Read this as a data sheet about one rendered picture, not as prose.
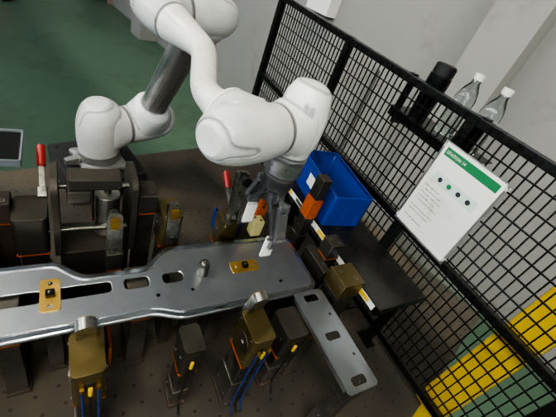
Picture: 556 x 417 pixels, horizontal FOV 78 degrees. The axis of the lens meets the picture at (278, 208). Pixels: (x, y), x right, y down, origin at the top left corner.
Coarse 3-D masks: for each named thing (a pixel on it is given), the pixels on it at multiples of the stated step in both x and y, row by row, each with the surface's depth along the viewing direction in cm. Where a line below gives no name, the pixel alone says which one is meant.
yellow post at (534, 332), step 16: (512, 320) 92; (528, 320) 88; (544, 320) 85; (528, 336) 89; (544, 336) 85; (480, 352) 99; (544, 352) 86; (480, 368) 100; (496, 368) 96; (512, 368) 92; (432, 384) 113; (448, 384) 108; (464, 384) 104; (480, 384) 100; (416, 416) 119
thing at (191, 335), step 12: (192, 324) 80; (180, 336) 77; (192, 336) 78; (180, 348) 78; (192, 348) 76; (204, 348) 77; (180, 360) 78; (192, 360) 77; (180, 372) 80; (192, 372) 85; (168, 384) 91; (180, 384) 86; (168, 396) 90; (180, 396) 91; (168, 408) 91
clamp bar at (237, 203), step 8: (240, 176) 95; (248, 176) 96; (240, 184) 98; (248, 184) 94; (232, 192) 98; (240, 192) 99; (232, 200) 98; (240, 200) 101; (232, 208) 100; (240, 208) 101; (240, 216) 103
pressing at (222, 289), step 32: (160, 256) 91; (192, 256) 95; (224, 256) 98; (256, 256) 103; (288, 256) 107; (0, 288) 71; (32, 288) 74; (64, 288) 76; (160, 288) 84; (224, 288) 90; (256, 288) 94; (288, 288) 97; (0, 320) 67; (32, 320) 69; (64, 320) 71; (128, 320) 76
